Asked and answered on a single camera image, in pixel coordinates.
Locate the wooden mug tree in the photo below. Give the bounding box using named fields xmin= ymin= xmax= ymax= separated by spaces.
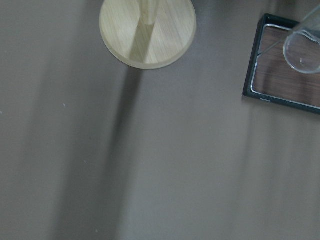
xmin=99 ymin=0 xmax=197 ymax=70

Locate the wine glass upper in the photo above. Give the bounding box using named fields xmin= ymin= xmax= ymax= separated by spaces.
xmin=257 ymin=4 xmax=320 ymax=75

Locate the wire glass rack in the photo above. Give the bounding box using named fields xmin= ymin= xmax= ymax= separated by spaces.
xmin=243 ymin=13 xmax=320 ymax=114

